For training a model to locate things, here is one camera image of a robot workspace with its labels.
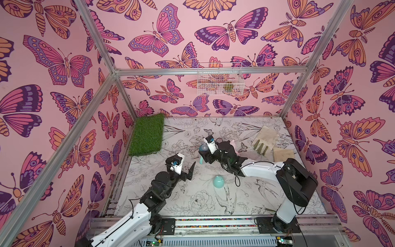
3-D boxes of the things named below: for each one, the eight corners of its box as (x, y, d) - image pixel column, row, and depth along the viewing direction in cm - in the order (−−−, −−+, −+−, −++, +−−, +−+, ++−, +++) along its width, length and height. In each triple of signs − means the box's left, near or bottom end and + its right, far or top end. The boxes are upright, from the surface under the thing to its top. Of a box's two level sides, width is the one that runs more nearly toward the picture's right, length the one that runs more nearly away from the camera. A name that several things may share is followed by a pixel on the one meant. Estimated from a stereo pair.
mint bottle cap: (213, 188, 88) (213, 184, 84) (212, 179, 91) (213, 175, 87) (223, 188, 88) (224, 184, 84) (222, 179, 91) (223, 175, 87)
